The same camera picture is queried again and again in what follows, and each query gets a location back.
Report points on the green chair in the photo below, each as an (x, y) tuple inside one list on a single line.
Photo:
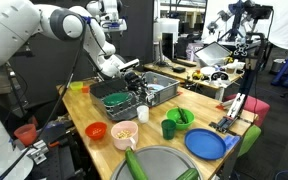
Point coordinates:
[(250, 138)]

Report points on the small dark green vegetable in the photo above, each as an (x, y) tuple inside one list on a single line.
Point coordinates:
[(182, 116)]

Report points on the black keyboard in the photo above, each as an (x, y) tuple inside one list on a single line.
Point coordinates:
[(184, 62)]

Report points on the red colander bowl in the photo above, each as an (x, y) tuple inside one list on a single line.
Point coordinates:
[(95, 131)]

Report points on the black folding camera stand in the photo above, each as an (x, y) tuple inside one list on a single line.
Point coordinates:
[(230, 115)]

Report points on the light blue plate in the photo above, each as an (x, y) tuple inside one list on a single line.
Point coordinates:
[(157, 87)]

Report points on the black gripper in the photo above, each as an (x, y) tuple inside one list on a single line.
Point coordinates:
[(134, 81)]

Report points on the short green cucumber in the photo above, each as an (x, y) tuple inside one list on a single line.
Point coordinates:
[(188, 175)]

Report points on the green plastic plate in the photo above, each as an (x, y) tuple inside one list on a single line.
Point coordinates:
[(115, 99)]

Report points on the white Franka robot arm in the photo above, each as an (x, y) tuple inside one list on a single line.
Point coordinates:
[(10, 30)]

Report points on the white mug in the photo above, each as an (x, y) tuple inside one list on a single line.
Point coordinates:
[(142, 115)]

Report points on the wooden office desk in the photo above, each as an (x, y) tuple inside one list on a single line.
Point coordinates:
[(164, 71)]

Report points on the black computer monitor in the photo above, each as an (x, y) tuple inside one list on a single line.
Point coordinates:
[(167, 46)]

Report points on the small orange object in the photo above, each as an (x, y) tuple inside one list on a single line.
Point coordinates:
[(85, 90)]

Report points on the clear plastic box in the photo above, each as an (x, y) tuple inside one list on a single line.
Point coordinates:
[(212, 53)]

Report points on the pink stool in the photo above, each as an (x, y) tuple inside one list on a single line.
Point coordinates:
[(259, 108)]

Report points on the bright green bowl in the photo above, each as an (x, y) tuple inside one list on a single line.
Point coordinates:
[(172, 116)]

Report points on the white bowl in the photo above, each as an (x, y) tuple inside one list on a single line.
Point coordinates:
[(207, 70)]

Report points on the blue cloth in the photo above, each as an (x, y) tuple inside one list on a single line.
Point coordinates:
[(231, 141)]

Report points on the blue plastic plate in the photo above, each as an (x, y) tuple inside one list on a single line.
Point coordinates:
[(204, 144)]

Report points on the yellow toy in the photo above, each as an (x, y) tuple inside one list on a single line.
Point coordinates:
[(196, 75)]

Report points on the aluminium extrusion bracket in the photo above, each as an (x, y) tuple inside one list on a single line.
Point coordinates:
[(34, 151)]

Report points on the black power adapter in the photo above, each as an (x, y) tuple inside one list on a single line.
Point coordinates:
[(179, 69)]

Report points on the white headset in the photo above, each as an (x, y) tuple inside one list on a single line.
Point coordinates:
[(219, 76)]

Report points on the black camera rig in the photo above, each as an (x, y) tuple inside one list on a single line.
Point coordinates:
[(257, 10)]

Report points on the pink box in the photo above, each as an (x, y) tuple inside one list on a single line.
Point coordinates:
[(190, 50)]

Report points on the orange plastic cup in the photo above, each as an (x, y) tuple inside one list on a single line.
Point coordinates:
[(26, 136)]

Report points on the grey round metal tray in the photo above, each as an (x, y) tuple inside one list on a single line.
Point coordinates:
[(164, 163)]

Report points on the dark green plastic cup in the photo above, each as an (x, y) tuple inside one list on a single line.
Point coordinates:
[(168, 130)]

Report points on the long green cucumber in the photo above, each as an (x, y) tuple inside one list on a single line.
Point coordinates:
[(134, 165)]

